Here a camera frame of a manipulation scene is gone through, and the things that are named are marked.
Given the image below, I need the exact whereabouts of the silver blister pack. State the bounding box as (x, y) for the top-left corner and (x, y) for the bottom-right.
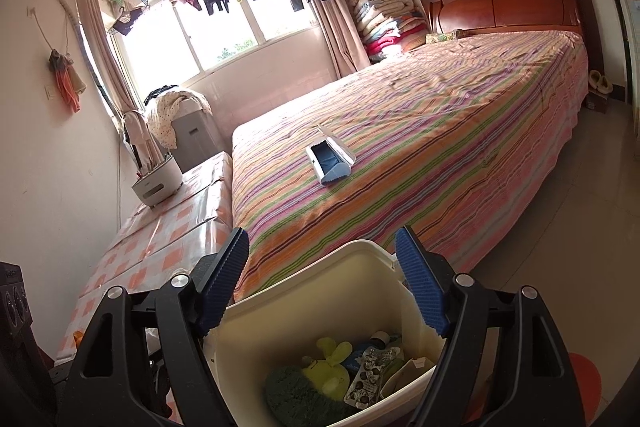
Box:
(344, 347), (396, 408)

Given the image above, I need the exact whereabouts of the green plastic bag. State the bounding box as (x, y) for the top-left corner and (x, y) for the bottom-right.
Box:
(382, 334), (418, 388)

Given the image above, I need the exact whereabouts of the grey air cooler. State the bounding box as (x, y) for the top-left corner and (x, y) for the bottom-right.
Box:
(170, 99), (216, 172)

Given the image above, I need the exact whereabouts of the brown medicine bottle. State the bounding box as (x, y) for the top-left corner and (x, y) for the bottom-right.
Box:
(347, 330), (392, 375)

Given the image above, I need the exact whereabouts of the green plush toy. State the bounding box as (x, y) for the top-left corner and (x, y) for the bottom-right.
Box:
(264, 337), (353, 427)

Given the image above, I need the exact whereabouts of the pair of slippers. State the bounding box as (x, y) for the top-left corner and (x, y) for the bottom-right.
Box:
(587, 69), (613, 95)

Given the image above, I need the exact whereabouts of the blue and white case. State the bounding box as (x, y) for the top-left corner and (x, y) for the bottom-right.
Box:
(305, 125), (356, 186)

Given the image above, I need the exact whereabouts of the white hanging garment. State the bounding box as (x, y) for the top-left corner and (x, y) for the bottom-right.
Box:
(122, 109), (168, 172)

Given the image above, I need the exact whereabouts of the window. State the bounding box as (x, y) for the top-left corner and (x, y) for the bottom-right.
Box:
(107, 0), (341, 90)

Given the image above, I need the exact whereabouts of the floral pillow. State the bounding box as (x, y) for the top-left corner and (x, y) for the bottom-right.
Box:
(425, 29), (468, 44)

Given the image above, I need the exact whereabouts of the stack of folded quilts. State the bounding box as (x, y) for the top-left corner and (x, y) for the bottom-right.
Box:
(348, 0), (427, 64)

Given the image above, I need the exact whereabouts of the orange round stool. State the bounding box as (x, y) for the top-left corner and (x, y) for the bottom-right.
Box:
(565, 352), (603, 408)

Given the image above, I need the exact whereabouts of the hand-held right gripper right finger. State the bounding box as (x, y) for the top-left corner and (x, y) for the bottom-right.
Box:
(394, 225), (586, 427)

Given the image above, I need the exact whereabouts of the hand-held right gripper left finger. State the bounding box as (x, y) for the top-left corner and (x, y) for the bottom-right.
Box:
(62, 227), (251, 427)

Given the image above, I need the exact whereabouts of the dotted white cloth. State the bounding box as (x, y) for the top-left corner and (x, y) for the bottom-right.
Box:
(143, 84), (213, 150)

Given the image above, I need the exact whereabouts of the cream plastic bin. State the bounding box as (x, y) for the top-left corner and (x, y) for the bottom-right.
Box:
(202, 239), (448, 427)

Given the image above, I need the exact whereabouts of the orange hanging cloth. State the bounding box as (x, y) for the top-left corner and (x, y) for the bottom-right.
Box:
(48, 49), (87, 114)

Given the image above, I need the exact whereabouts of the white desk organizer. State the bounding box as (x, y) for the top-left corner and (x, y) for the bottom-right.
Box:
(131, 153), (183, 208)

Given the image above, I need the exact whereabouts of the beige curtain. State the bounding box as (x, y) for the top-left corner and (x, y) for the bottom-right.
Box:
(75, 0), (141, 128)
(310, 0), (371, 80)

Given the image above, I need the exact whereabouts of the checked plastic tablecloth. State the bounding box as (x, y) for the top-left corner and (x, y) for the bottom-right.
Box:
(52, 151), (236, 360)

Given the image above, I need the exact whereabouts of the bed with striped sheet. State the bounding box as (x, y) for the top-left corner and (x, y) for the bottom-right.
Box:
(231, 29), (590, 303)

